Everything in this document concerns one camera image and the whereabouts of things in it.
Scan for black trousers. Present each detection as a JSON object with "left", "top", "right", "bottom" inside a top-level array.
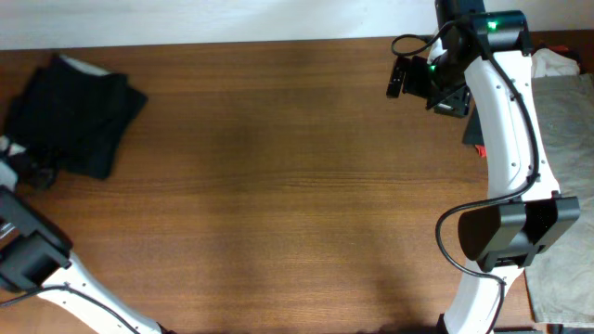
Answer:
[{"left": 4, "top": 54, "right": 148, "bottom": 180}]

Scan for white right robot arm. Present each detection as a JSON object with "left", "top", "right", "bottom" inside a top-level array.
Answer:
[{"left": 386, "top": 1, "right": 580, "bottom": 334}]

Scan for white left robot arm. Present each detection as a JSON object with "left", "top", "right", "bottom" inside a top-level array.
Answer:
[{"left": 1, "top": 136, "right": 169, "bottom": 334}]

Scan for black garment in pile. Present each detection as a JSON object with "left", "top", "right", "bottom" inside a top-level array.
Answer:
[{"left": 462, "top": 107, "right": 484, "bottom": 146}]

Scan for red garment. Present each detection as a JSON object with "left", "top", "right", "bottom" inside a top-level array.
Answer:
[{"left": 474, "top": 145, "right": 487, "bottom": 158}]

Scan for grey folded trousers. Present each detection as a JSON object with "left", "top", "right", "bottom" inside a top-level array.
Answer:
[{"left": 525, "top": 74, "right": 593, "bottom": 328}]

